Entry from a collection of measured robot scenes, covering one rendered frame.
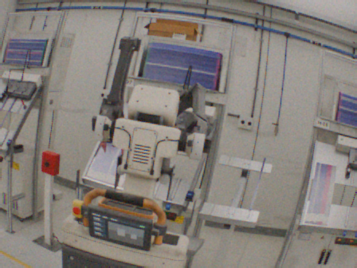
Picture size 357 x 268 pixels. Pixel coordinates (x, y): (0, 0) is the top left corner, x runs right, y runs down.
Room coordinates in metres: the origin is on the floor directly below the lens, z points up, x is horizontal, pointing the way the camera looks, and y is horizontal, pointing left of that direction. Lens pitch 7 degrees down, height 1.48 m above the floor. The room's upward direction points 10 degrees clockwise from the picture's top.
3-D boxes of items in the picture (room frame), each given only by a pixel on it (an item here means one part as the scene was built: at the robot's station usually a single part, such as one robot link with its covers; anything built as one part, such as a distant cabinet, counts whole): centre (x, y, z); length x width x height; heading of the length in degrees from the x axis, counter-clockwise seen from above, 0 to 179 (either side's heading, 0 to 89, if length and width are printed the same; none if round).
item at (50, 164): (3.16, 0.89, 0.39); 0.24 x 0.24 x 0.78; 77
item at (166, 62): (3.32, 0.05, 1.52); 0.51 x 0.13 x 0.27; 77
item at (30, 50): (3.81, 1.49, 0.95); 1.35 x 0.82 x 1.90; 167
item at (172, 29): (3.64, 0.09, 1.82); 0.68 x 0.30 x 0.20; 77
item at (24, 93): (3.60, 1.52, 0.66); 1.01 x 0.73 x 1.31; 167
